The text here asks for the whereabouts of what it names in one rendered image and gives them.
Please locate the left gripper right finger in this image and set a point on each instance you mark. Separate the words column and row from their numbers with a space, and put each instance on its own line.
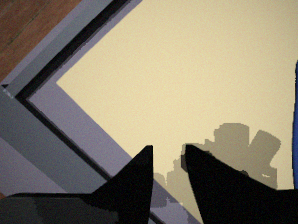
column 227, row 196

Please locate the blue rope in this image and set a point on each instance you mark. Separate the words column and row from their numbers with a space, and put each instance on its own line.
column 295, row 136

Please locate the cream work mat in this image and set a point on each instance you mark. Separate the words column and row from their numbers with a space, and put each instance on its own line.
column 218, row 74

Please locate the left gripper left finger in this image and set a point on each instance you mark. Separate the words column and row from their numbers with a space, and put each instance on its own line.
column 124, row 199

